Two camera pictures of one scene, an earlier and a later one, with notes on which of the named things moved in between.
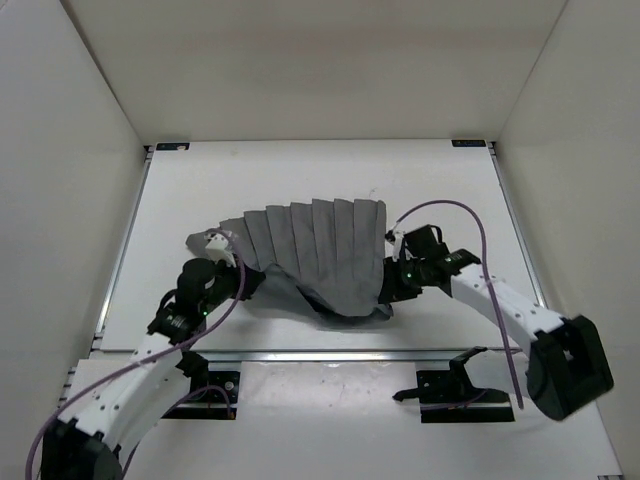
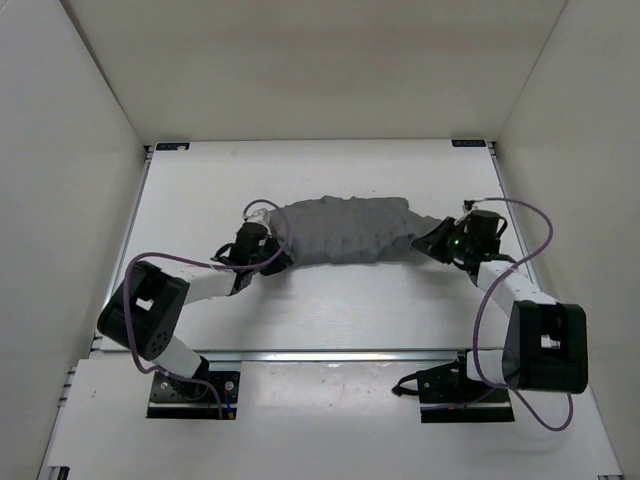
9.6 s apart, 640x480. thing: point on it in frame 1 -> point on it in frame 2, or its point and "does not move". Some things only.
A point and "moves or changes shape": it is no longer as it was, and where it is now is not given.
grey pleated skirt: [329, 255] moves or changes shape
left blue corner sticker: [172, 146] does not move
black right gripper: [392, 290] -> [431, 242]
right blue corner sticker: [468, 143] does not move
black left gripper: [251, 281] -> [280, 262]
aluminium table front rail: [312, 356] does not move
